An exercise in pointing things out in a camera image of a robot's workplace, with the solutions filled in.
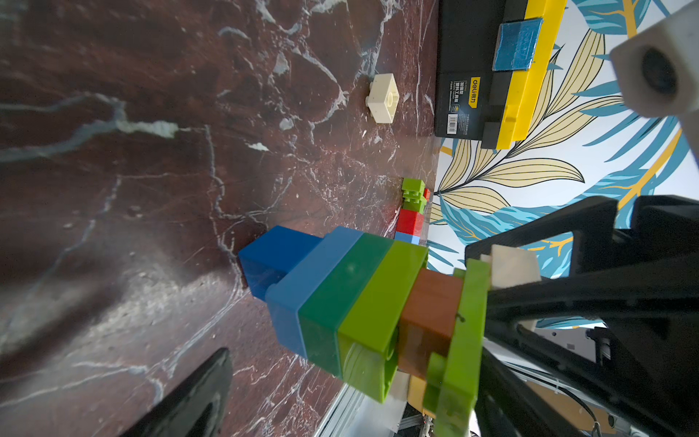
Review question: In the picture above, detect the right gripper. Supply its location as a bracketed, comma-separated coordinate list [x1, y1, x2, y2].
[464, 195, 698, 436]

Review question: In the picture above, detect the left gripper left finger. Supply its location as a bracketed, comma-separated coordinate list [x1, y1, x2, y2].
[123, 348, 232, 436]

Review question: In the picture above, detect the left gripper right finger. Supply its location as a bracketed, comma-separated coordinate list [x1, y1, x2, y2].
[475, 350, 582, 436]

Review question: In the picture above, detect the light green long brick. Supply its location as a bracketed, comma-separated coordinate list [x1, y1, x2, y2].
[423, 259, 491, 436]
[338, 241, 428, 403]

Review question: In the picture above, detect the blue long brick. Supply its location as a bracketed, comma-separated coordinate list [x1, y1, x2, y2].
[394, 231, 420, 245]

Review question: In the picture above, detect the cream square brick large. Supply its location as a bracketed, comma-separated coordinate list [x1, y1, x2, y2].
[365, 73, 400, 124]

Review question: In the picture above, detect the small orange brick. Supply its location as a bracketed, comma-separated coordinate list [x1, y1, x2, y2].
[397, 269, 463, 380]

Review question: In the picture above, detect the small cream brick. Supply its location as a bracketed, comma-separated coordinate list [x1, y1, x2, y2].
[480, 245, 542, 291]

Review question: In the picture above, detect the dark green long brick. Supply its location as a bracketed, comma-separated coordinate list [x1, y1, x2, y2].
[299, 233, 393, 379]

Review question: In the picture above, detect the dark blue square brick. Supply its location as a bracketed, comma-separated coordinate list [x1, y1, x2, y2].
[238, 226, 322, 302]

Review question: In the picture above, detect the light green square brick front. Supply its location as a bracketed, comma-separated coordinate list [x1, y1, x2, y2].
[402, 178, 425, 197]

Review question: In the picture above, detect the yellow black toolbox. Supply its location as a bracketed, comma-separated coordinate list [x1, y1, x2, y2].
[434, 0, 566, 150]

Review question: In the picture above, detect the aluminium front rail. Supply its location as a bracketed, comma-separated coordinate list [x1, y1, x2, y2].
[314, 373, 433, 436]

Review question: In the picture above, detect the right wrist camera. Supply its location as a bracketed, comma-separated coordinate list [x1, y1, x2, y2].
[611, 1, 698, 157]

